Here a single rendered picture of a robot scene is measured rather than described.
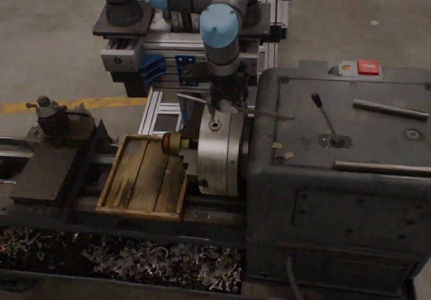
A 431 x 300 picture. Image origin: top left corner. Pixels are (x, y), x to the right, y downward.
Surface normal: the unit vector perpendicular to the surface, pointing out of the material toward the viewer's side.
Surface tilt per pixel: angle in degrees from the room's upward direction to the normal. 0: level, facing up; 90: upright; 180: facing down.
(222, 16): 14
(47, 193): 0
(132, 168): 0
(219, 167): 62
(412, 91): 0
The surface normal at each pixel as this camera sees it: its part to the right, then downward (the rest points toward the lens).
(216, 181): -0.15, 0.64
